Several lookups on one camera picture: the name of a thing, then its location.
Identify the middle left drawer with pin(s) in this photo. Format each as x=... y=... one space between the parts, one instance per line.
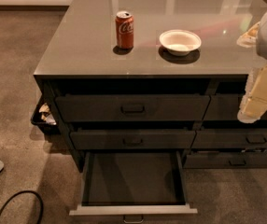
x=132 y=139

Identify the open bottom left drawer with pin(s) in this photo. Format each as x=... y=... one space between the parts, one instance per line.
x=132 y=187

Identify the middle right drawer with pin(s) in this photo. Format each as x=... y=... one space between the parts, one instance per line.
x=231 y=138

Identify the red coke can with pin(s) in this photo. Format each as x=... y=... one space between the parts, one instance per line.
x=124 y=22

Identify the black bin with trash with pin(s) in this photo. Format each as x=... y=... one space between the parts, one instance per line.
x=39 y=119

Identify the top right drawer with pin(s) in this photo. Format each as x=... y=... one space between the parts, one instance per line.
x=225 y=107

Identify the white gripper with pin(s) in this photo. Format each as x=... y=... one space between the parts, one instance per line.
x=254 y=104

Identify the top left drawer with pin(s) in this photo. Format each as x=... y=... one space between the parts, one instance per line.
x=149 y=107

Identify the white paper bowl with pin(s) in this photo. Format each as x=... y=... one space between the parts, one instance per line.
x=180 y=42

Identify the dark grey drawer cabinet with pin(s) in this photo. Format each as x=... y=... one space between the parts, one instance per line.
x=83 y=59

